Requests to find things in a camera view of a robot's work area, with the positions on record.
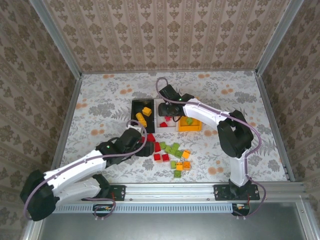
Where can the red lego brick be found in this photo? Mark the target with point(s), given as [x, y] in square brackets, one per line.
[168, 118]
[165, 157]
[151, 137]
[157, 147]
[143, 139]
[163, 124]
[157, 157]

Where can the orange lego brick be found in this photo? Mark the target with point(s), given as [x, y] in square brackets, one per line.
[143, 123]
[179, 166]
[186, 165]
[139, 116]
[186, 154]
[146, 111]

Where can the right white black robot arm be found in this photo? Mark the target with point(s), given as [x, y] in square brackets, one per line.
[235, 135]

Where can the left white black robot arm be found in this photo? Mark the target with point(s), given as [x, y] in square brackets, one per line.
[75, 172]

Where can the white plastic bin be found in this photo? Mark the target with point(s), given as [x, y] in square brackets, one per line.
[160, 129]

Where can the orange plastic bin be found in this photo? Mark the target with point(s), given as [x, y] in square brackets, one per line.
[190, 128]

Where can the black plastic bin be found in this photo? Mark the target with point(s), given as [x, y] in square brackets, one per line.
[150, 125]

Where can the floral patterned table cover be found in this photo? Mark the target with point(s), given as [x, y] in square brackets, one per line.
[105, 100]

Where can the grey metal sheet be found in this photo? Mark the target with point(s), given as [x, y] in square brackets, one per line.
[170, 226]

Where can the aluminium long base rail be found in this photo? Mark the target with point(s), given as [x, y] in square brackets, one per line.
[170, 71]

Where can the aluminium mounting rail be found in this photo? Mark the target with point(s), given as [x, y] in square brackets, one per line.
[170, 191]

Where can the aluminium side base rail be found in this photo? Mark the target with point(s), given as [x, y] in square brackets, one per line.
[71, 115]
[267, 105]

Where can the aluminium corner post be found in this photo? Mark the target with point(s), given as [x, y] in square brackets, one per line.
[57, 40]
[277, 40]

